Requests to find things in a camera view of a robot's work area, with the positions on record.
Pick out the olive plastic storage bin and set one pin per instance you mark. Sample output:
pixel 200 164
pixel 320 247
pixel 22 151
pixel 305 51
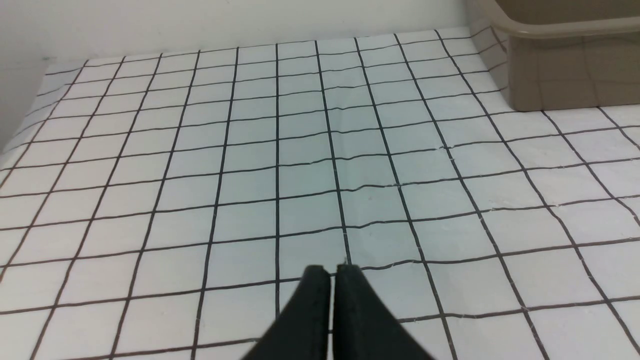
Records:
pixel 559 54

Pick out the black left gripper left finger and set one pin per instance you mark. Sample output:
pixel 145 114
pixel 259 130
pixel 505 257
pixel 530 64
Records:
pixel 300 331

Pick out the white black-grid table cloth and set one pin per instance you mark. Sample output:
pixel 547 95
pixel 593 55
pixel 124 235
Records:
pixel 164 206

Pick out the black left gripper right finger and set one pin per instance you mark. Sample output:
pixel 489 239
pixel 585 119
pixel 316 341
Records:
pixel 363 327

